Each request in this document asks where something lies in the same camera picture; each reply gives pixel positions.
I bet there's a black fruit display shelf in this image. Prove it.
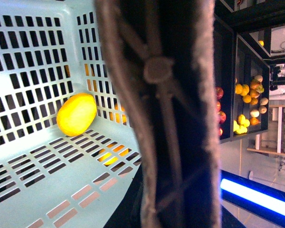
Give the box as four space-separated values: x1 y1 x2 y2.
214 0 285 143

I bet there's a light blue plastic basket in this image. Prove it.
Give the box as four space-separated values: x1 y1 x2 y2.
0 0 141 228

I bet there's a brown basket handle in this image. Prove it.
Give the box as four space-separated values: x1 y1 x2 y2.
95 0 221 228

